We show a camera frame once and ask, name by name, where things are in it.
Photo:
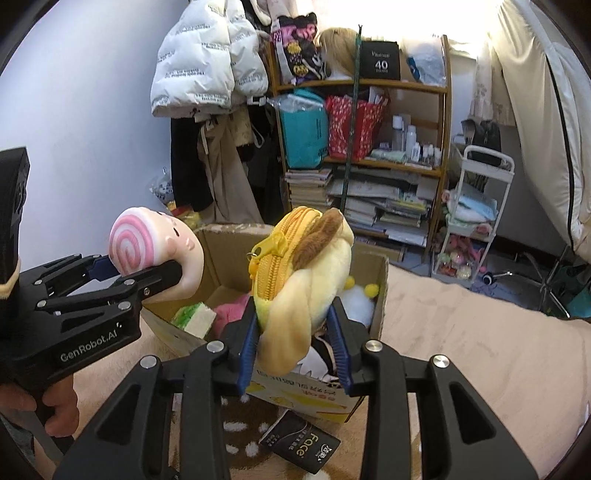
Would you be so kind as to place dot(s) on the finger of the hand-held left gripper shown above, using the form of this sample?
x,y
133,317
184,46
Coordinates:
x,y
99,268
152,279

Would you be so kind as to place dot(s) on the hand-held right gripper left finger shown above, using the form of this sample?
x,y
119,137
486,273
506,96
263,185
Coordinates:
x,y
247,355

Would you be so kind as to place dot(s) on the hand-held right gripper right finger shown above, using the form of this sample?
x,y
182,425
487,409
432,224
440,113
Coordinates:
x,y
341,355

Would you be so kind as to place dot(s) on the black white plush toy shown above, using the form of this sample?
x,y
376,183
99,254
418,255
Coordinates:
x,y
318,364

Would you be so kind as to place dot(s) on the pink swirl plush pillow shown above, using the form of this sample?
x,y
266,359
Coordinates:
x,y
138,240

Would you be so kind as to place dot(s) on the white plush with yellow pompoms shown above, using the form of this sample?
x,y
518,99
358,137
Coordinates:
x,y
360,304

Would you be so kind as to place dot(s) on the green and white plush cake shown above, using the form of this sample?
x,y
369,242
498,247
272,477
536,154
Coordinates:
x,y
194,321

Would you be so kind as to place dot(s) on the printed cardboard box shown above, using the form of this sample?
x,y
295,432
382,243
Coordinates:
x,y
221,258

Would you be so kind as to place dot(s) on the yellow plush zipper pouch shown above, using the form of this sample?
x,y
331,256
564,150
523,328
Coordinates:
x,y
295,295

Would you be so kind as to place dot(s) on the person's left hand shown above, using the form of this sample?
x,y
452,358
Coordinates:
x,y
64,401

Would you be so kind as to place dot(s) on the plastic bag of toys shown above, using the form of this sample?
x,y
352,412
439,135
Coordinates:
x,y
161,189

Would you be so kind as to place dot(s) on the black packet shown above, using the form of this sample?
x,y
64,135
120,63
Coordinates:
x,y
300,443

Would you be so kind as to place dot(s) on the black hanging trousers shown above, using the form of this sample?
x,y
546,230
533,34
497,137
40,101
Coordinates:
x,y
184,170

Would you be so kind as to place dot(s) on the beige hanging trousers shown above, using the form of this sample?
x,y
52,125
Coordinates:
x,y
221,184

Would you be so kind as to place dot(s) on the beige patterned blanket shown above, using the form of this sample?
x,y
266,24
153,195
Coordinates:
x,y
461,346

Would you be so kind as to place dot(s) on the black hanging jacket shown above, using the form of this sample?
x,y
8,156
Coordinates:
x,y
268,184

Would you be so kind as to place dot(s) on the pile of pink small toys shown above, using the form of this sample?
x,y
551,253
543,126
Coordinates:
x,y
459,258

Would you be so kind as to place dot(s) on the pile of papers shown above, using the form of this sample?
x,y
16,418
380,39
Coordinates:
x,y
383,203

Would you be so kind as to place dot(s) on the stack of books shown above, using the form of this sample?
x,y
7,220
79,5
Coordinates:
x,y
307,189

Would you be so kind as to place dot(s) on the pale blue cloth bundle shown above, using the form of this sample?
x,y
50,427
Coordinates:
x,y
475,205

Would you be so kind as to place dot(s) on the mint green pouch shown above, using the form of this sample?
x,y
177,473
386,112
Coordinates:
x,y
388,156

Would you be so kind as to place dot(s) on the teal paper bag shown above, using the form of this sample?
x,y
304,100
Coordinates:
x,y
302,138

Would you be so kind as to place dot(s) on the white puffer jacket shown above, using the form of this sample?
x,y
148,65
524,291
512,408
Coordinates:
x,y
194,69

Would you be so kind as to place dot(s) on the row of white cosmetic bottles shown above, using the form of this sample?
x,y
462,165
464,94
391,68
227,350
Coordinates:
x,y
411,143

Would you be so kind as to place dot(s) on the red gift bag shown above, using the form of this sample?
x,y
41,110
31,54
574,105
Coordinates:
x,y
344,129

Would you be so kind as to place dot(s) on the white trolley cart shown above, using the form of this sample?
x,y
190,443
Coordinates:
x,y
485,164

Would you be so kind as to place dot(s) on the thin green pole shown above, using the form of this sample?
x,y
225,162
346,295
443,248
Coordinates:
x,y
353,115

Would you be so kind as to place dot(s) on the black bag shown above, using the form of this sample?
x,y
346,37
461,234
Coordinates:
x,y
485,138

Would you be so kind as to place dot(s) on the wooden shelf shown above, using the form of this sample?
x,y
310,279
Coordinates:
x,y
397,90

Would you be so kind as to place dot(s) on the purple printed bag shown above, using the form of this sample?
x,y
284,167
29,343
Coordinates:
x,y
295,46

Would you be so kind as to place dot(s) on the blonde wig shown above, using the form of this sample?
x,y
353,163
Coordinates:
x,y
337,50

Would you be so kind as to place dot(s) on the black box with white print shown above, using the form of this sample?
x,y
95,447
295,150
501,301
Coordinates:
x,y
381,62

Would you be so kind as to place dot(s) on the white and blue plastic bag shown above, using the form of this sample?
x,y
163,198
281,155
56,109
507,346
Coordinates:
x,y
427,62

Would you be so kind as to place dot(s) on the white bed canopy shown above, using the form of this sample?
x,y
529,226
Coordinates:
x,y
531,115

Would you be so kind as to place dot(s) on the pale floral curtain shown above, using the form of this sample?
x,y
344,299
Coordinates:
x,y
485,83

